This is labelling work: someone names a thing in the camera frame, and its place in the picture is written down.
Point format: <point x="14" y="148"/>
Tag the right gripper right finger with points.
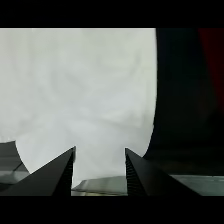
<point x="146" y="176"/>

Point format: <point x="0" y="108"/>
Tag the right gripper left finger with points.
<point x="53" y="176"/>

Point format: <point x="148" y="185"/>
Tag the white T-shirt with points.
<point x="80" y="93"/>

